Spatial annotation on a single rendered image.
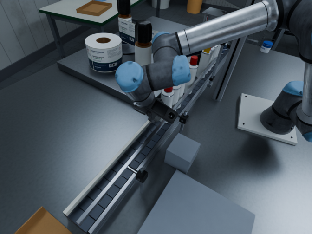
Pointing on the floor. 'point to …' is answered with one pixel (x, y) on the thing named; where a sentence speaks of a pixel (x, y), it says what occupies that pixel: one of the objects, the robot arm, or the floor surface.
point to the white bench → (100, 23)
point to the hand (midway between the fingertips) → (160, 117)
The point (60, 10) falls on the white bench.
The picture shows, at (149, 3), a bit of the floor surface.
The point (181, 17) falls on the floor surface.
